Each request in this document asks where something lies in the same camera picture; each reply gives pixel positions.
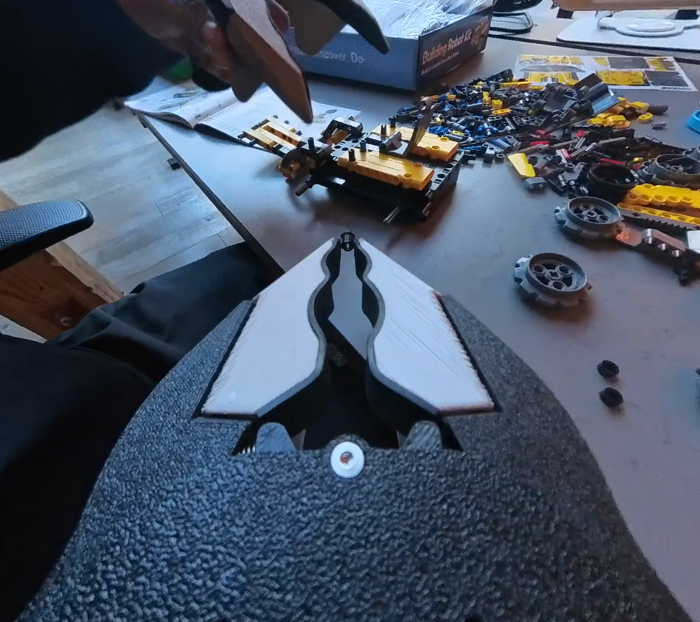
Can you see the person's black trousers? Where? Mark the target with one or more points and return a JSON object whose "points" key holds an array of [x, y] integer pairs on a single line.
{"points": [[82, 414]]}

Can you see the pile of yellow brick beams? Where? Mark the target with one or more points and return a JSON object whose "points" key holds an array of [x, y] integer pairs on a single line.
{"points": [[667, 195]]}

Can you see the small grey connector piece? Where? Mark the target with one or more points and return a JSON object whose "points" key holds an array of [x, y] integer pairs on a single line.
{"points": [[535, 183]]}

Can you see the pile of small brick parts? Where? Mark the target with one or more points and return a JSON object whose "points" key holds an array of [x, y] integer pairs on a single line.
{"points": [[492, 130]]}

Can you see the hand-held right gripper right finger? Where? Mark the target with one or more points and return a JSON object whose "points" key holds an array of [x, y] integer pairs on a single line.
{"points": [[421, 359]]}

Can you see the grey desk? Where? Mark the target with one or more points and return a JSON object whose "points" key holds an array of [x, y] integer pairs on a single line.
{"points": [[437, 277]]}

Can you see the yellow black brick model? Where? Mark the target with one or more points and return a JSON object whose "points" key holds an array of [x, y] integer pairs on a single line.
{"points": [[383, 162]]}

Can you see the yellow black sticker sheet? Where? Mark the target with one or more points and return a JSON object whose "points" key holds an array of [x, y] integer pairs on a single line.
{"points": [[629, 78]]}

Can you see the yellow curved panel piece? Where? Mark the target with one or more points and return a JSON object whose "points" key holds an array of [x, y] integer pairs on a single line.
{"points": [[522, 165]]}

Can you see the white stand base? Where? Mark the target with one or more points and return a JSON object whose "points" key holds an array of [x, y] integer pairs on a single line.
{"points": [[629, 28]]}

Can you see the black chair armrest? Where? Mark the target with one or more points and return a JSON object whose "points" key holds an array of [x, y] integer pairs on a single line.
{"points": [[44, 228]]}

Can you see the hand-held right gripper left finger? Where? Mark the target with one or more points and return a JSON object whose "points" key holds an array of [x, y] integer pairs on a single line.
{"points": [[273, 354]]}

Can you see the blue cardboard kit box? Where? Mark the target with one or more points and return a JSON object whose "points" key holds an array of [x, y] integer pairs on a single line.
{"points": [[454, 50]]}

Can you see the white instruction booklet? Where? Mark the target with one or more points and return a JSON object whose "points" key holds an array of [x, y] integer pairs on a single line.
{"points": [[219, 113]]}

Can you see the blue brick separator tool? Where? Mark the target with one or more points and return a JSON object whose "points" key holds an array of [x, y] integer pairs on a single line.
{"points": [[694, 120]]}

